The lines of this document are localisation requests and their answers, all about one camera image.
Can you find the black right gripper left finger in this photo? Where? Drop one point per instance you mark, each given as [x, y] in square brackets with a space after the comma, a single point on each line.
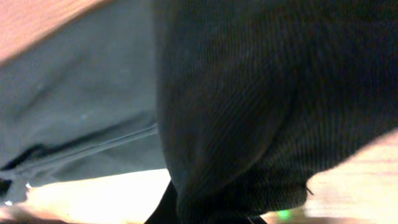
[166, 211]

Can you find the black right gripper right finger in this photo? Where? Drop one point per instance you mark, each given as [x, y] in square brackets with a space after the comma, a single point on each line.
[256, 220]

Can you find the black t-shirt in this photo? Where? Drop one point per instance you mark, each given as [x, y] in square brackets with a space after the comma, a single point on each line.
[241, 101]

